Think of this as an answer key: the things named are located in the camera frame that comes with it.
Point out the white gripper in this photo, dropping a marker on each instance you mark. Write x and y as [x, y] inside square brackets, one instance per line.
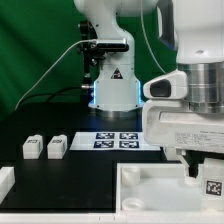
[171, 124]

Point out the white square tabletop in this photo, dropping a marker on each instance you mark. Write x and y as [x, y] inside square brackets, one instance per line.
[161, 193]

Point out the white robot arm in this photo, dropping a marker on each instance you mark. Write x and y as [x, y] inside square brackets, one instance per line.
[194, 28]

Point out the white sheet with tags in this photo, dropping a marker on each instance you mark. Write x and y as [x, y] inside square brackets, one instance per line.
[131, 141]

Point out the white left obstacle block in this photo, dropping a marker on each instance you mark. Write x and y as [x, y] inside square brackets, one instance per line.
[7, 180]

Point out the white front obstacle bar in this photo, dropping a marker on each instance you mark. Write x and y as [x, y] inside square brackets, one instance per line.
[16, 218]

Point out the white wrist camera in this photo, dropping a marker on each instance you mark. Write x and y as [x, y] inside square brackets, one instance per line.
[172, 86]

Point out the black camera on stand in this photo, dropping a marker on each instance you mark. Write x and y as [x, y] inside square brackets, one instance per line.
[109, 48]

